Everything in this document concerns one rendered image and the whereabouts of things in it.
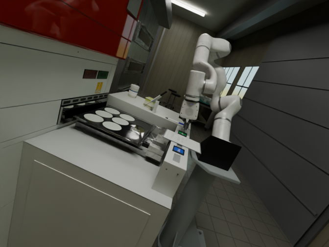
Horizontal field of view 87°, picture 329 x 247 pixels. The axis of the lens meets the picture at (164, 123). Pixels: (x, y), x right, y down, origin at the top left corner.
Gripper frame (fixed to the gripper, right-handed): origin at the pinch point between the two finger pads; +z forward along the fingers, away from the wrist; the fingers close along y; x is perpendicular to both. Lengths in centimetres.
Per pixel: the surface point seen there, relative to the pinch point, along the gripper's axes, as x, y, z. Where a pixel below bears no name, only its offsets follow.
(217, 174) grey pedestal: -0.7, 24.8, 25.2
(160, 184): -40.0, -5.3, 14.8
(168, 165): -40.0, -3.6, 6.1
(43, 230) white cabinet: -46, -52, 48
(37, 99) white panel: -43, -57, -10
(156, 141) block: -13.7, -13.5, 8.2
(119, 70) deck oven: 148, -109, -21
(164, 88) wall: 680, -125, 32
